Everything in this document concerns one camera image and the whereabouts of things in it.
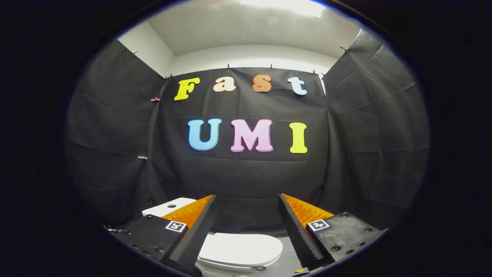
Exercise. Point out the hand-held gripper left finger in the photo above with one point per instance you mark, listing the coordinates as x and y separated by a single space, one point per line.
200 231

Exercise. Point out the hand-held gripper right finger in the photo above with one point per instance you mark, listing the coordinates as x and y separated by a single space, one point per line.
294 231

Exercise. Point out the white toilet lid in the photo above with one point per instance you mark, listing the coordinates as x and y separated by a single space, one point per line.
242 248

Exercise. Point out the white ceramic toilet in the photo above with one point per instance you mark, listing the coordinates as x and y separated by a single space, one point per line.
169 206

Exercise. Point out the black backdrop cloth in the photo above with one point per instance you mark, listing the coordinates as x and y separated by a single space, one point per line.
246 173

